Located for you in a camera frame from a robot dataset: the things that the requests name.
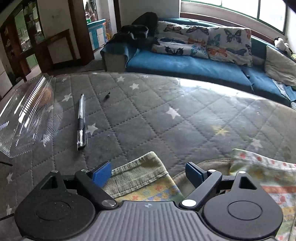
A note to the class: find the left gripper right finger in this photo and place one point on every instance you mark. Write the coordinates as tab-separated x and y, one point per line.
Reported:
205	183

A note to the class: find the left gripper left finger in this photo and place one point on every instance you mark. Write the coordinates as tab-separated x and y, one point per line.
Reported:
90	185

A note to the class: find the green patterned child's cardigan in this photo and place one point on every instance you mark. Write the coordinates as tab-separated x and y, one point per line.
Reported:
255	201

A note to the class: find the black clothes pile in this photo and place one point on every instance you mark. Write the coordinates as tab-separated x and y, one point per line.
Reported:
139	33

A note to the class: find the black silver pen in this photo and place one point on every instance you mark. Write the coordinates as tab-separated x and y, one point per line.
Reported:
81	128

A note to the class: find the quilted grey star tablecloth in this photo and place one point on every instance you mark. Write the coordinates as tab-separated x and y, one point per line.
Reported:
181	120

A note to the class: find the small black clip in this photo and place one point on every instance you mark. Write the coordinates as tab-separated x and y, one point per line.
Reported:
107	96

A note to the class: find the clear plastic clamshell container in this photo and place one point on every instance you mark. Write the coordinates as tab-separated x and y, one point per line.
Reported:
31	116

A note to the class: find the blue sofa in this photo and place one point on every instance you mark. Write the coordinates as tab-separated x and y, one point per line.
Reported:
122	57

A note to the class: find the grey plain cushion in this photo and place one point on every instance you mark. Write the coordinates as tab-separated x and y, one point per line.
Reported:
279	67

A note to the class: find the butterfly print cushion upright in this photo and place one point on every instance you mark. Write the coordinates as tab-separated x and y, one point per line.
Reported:
230	44

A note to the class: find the butterfly print cushion lying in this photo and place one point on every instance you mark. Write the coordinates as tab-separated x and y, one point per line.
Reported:
185	40

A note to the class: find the dark wooden glass cabinet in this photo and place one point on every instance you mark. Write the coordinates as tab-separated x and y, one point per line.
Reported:
20	32

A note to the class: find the blue white cabinet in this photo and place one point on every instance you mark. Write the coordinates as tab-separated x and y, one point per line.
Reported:
97	33

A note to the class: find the white plush toy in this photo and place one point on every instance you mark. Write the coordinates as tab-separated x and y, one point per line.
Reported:
282	46

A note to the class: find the window with green frame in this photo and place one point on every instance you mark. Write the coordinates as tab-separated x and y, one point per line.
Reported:
270	13

